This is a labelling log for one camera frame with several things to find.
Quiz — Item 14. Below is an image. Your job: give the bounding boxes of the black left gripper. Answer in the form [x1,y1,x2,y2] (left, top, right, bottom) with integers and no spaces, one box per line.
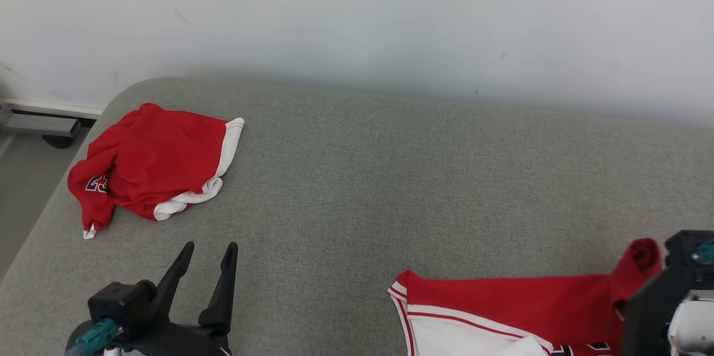
[126,241,239,356]

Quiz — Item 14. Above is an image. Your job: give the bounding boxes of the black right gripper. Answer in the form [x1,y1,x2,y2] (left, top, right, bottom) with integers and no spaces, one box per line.
[621,266,714,356]

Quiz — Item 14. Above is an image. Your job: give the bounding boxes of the red basketball jersey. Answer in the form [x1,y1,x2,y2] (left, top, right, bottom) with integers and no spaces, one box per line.
[388,238,664,356]

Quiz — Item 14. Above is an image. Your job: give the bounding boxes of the red shorts with white band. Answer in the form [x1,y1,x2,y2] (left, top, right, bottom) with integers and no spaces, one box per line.
[67,102,246,239]

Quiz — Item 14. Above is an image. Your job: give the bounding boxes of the grey fabric sofa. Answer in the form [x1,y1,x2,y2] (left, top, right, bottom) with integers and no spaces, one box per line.
[0,77,714,356]

